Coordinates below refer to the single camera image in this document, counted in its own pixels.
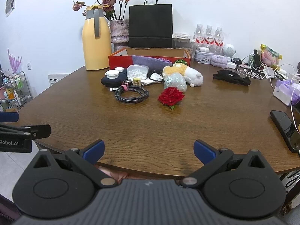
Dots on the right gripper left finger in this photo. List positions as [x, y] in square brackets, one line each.
[83, 161]

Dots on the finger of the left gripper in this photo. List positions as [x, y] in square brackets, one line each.
[9, 116]

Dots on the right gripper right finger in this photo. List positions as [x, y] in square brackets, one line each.
[215, 161]

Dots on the red fabric rose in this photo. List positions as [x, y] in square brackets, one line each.
[170, 97]

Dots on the yellow white plush toy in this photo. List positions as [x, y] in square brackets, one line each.
[192, 76]

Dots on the navy blue pouch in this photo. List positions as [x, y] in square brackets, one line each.
[114, 83]

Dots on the white round lid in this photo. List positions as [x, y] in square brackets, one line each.
[112, 74]

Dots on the bubble wrap packet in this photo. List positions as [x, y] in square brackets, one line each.
[175, 80]

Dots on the small yellow cube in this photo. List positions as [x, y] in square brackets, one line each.
[136, 81]

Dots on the small white bottle cap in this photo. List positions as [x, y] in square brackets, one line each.
[120, 69]

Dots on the purple knitted cloth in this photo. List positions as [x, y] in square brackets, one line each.
[154, 64]

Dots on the metal storage rack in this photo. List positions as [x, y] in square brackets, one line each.
[15, 92]

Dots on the black smartphone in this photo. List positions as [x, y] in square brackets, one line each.
[287, 129]

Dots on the black cloth glove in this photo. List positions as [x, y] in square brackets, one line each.
[231, 77]

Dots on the lilac fluffy scrunchie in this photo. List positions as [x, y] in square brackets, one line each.
[219, 61]

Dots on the white purple gift box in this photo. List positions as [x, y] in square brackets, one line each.
[286, 92]

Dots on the decorated tin box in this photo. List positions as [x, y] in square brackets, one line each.
[202, 57]

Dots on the red cardboard box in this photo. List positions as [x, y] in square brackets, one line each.
[123, 57]

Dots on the white round speaker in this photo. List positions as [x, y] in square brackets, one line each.
[229, 50]

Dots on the snack bag pink yellow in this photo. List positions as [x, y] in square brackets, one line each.
[269, 57]

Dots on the water bottle right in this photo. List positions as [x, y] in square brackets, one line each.
[218, 40]

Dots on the water bottle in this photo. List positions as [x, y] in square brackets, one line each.
[209, 37]
[199, 36]
[218, 40]

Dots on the yellow thermos jug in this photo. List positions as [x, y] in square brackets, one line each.
[96, 39]

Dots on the water bottle middle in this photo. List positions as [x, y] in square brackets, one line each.
[209, 37]

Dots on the water bottle left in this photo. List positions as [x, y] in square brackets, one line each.
[199, 36]

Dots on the black paper shopping bag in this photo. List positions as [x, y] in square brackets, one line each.
[150, 26]

